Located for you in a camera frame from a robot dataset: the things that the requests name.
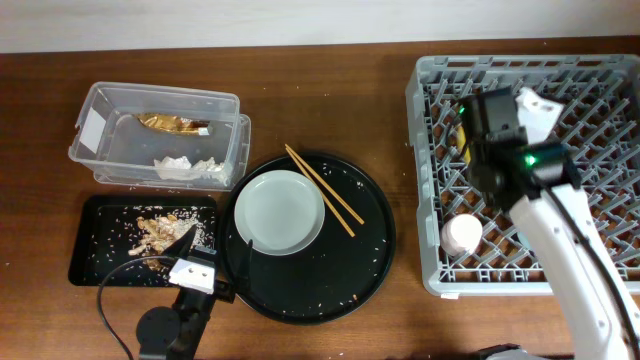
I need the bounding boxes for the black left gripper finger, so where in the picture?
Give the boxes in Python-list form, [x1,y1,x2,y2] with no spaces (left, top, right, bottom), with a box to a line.
[162,225,197,258]
[238,240,253,294]

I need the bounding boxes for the food scraps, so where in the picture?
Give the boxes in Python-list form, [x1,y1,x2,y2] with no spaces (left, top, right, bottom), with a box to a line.
[99,204,216,274]

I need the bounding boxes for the grey plate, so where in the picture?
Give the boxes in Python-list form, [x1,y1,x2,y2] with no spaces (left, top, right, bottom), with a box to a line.
[234,170,325,256]

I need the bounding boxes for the white tissue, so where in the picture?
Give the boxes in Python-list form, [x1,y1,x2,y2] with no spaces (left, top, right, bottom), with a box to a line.
[154,156,225,180]

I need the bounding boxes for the gold snack wrapper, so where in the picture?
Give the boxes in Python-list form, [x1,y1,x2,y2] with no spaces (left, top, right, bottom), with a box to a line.
[136,113,213,136]

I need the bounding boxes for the wooden chopstick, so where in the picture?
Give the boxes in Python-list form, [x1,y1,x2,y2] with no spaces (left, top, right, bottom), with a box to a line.
[285,148,356,238]
[284,143,365,225]

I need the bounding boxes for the yellow bowl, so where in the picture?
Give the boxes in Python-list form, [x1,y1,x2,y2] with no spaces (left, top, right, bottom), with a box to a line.
[454,125,471,165]

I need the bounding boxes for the light blue cup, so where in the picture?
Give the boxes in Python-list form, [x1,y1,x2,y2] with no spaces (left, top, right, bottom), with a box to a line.
[516,232,532,250]

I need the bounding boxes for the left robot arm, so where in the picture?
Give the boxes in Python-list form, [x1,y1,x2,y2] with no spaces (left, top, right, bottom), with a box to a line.
[136,227,253,359]

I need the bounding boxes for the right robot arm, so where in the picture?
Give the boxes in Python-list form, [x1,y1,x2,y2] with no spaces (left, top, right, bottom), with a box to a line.
[458,87,639,359]

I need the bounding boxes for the clear plastic waste bin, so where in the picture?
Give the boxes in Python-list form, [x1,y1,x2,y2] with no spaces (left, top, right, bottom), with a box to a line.
[68,82,251,192]

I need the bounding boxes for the grey dishwasher rack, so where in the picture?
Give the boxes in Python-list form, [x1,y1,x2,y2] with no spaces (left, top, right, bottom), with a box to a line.
[405,55,639,297]

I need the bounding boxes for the black rectangular tray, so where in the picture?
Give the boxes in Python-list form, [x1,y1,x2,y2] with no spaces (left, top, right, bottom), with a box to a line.
[68,195,217,286]

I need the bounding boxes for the white label on bin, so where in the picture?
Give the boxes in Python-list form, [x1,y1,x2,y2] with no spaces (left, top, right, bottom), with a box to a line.
[80,108,106,153]

